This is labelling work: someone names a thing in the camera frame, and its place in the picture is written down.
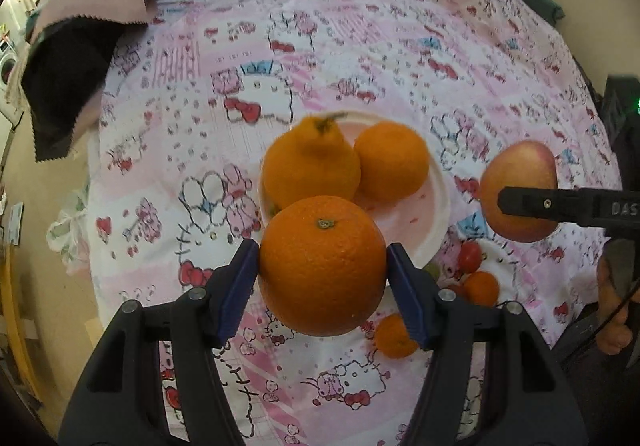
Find red apple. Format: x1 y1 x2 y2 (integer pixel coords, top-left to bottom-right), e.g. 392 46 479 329
480 140 558 243

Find large round orange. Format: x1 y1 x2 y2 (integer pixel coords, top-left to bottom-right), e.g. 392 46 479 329
258 196 386 336

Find person's right hand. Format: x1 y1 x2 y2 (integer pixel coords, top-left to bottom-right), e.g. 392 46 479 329
596 257 634 355

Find small orange tangerine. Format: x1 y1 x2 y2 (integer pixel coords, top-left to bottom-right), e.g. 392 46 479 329
462 271 500 307

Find red cherry tomato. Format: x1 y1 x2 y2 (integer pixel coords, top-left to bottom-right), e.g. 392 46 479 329
457 240 483 275

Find small orange kumquat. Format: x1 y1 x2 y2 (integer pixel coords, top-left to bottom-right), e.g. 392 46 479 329
373 313 419 359

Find white plastic bag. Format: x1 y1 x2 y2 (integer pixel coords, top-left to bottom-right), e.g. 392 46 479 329
46 186 91 278

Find pink plate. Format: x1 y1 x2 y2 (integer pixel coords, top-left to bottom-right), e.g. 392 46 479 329
256 108 452 272

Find round mandarin orange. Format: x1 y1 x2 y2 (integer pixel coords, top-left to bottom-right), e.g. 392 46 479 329
354 121 430 206

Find bumpy dekopon orange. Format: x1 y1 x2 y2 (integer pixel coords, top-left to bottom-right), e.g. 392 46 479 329
262 113 361 209

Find white washing machine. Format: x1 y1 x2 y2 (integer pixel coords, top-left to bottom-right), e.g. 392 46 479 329
0 37 17 94

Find black and pink cloth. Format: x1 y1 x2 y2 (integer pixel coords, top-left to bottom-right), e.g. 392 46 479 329
21 0 156 161

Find black cable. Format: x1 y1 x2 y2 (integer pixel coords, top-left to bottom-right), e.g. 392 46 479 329
564 280 640 362

